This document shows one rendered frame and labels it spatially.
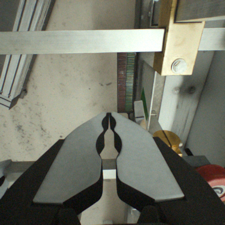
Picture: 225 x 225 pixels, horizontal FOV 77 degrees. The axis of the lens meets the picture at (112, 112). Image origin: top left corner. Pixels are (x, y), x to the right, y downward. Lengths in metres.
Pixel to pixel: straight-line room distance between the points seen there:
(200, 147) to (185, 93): 0.19
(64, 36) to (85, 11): 0.83
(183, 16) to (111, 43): 0.10
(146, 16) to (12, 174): 0.43
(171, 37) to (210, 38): 0.06
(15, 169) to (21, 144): 1.29
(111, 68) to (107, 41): 0.85
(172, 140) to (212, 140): 0.26
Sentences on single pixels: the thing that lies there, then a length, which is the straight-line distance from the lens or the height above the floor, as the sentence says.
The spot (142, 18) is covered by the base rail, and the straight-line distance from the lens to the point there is 0.36.
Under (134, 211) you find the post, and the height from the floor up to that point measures 0.73.
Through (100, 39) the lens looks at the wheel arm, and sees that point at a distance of 0.23.
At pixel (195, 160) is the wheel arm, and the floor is 0.85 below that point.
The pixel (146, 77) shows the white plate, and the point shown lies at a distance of 0.34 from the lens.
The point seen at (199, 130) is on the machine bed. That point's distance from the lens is 0.58.
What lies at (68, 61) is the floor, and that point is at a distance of 1.11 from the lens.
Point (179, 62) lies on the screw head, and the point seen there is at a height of 0.84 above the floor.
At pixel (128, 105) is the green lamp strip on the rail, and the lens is 0.40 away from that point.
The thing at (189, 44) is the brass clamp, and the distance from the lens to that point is 0.25.
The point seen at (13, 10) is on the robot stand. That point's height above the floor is 0.21.
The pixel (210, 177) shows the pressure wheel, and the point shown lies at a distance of 0.33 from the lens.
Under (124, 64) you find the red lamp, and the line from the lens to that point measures 0.36.
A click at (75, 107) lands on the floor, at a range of 1.23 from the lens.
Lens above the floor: 1.06
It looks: 60 degrees down
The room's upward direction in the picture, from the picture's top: 177 degrees clockwise
